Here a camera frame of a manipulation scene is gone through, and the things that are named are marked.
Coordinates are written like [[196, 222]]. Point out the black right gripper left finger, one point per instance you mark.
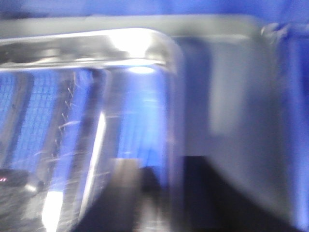
[[129, 203]]

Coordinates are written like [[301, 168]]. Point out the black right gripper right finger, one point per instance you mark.
[[212, 205]]

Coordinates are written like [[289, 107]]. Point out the silver metal tray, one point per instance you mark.
[[244, 95], [76, 107]]

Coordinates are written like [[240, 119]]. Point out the large blue plastic bin centre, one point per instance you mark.
[[290, 16]]

